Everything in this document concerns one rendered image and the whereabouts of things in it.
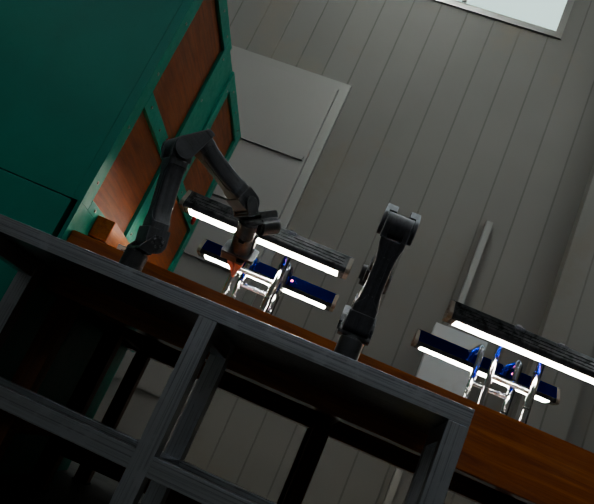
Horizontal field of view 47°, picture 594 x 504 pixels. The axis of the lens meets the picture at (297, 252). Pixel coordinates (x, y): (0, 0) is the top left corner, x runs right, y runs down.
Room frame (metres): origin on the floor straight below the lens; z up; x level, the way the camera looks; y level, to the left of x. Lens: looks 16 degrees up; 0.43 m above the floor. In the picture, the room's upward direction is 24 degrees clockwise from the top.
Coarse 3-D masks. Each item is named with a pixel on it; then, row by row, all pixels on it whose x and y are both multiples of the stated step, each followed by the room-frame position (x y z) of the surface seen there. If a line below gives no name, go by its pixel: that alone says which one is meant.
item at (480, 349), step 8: (480, 344) 2.58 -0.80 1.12; (472, 352) 2.68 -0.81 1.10; (480, 352) 2.55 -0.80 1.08; (480, 360) 2.55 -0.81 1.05; (472, 368) 2.56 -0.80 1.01; (520, 368) 2.54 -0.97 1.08; (472, 376) 2.55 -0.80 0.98; (512, 376) 2.54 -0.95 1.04; (472, 384) 2.55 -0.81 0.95; (480, 384) 2.55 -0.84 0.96; (464, 392) 2.56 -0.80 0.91; (496, 392) 2.54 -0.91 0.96; (512, 392) 2.54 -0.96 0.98; (504, 400) 2.54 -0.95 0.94; (504, 408) 2.54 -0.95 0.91
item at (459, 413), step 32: (0, 224) 1.61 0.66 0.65; (32, 256) 1.80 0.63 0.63; (64, 256) 1.58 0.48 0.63; (96, 256) 1.56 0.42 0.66; (96, 288) 1.88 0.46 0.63; (128, 288) 1.60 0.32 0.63; (160, 288) 1.53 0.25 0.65; (192, 320) 1.66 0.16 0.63; (224, 320) 1.50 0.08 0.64; (256, 320) 1.49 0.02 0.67; (256, 352) 1.72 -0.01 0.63; (288, 352) 1.48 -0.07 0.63; (320, 352) 1.46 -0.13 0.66; (320, 384) 1.79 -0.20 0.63; (352, 384) 1.53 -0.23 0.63; (384, 384) 1.44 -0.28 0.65; (384, 416) 1.86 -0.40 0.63; (416, 416) 1.58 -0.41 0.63; (448, 416) 1.41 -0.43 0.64
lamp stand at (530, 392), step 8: (520, 328) 2.15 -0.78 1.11; (560, 344) 2.14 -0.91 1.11; (496, 352) 2.31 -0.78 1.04; (496, 360) 2.31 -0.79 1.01; (536, 368) 2.30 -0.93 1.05; (488, 376) 2.31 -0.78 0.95; (496, 376) 2.31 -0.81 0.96; (536, 376) 2.30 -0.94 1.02; (488, 384) 2.31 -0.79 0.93; (512, 384) 2.31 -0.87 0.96; (536, 384) 2.30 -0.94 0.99; (480, 392) 2.32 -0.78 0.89; (528, 392) 2.30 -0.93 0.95; (480, 400) 2.31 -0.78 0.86; (528, 400) 2.30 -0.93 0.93; (528, 408) 2.30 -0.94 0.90; (520, 416) 2.30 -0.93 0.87; (528, 416) 2.31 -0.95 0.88
